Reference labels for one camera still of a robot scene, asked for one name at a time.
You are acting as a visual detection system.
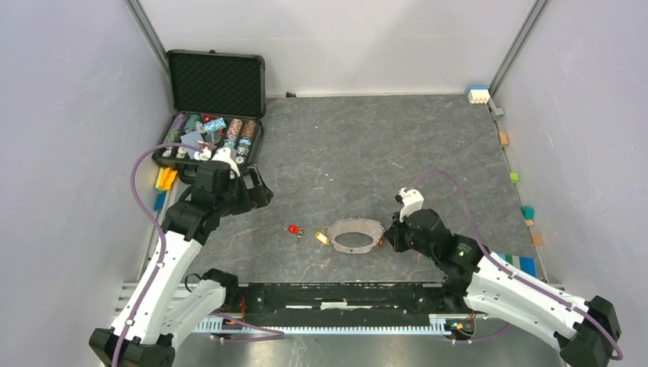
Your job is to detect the black poker chip case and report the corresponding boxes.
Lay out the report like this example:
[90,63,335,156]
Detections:
[152,50,267,184]

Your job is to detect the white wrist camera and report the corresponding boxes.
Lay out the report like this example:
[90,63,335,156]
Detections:
[193,147,241,177]
[395,187,424,222]

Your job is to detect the orange wooden cube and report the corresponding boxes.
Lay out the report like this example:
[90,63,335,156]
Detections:
[498,132,510,148]

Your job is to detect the white blue toy block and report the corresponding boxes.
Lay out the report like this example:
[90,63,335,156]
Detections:
[467,85,491,104]

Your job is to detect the teal cube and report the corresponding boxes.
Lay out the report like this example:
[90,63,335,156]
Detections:
[520,205,535,220]

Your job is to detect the yellow tag key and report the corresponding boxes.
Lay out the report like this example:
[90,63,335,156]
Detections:
[315,232,331,245]

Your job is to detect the yellow orange toy block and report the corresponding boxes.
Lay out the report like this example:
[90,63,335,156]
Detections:
[154,167,177,191]

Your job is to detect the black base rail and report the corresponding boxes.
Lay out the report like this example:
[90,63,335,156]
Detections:
[216,282,471,327]

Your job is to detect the grey block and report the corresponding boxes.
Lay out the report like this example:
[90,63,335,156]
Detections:
[488,99,505,122]

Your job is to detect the blue green lego stack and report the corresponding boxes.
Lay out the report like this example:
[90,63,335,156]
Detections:
[498,253,537,278]

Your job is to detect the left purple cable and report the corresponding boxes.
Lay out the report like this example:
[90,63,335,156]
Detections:
[109,142,286,367]

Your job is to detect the tan wooden cube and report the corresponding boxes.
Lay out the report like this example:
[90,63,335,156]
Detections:
[531,232,545,247]

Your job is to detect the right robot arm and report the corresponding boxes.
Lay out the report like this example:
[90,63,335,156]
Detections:
[384,209,621,366]

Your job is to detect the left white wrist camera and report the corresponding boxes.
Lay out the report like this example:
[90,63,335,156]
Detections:
[193,147,241,177]

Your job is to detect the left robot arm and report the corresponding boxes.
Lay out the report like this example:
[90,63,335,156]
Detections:
[89,161,274,366]

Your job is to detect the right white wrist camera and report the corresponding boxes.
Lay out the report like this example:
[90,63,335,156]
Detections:
[395,187,424,222]

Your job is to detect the small red tag key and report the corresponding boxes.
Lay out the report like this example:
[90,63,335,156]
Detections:
[287,225,305,244]

